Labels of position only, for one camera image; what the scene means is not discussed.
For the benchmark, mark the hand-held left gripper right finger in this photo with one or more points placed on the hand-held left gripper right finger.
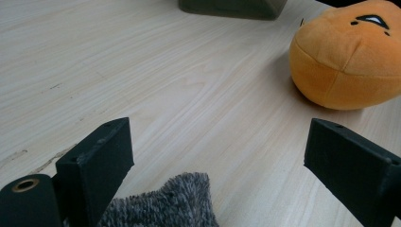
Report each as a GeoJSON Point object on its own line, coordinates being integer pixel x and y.
{"type": "Point", "coordinates": [356, 167]}

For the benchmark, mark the grey fuzzy cloth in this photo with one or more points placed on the grey fuzzy cloth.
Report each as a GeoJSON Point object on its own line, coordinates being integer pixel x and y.
{"type": "Point", "coordinates": [164, 205]}

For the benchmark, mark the orange plush toy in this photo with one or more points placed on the orange plush toy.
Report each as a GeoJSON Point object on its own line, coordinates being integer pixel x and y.
{"type": "Point", "coordinates": [350, 60]}

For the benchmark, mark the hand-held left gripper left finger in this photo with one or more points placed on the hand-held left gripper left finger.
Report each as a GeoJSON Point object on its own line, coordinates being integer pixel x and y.
{"type": "Point", "coordinates": [94, 170]}

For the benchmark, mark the transparent storage box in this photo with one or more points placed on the transparent storage box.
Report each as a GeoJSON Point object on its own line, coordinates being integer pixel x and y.
{"type": "Point", "coordinates": [233, 8]}

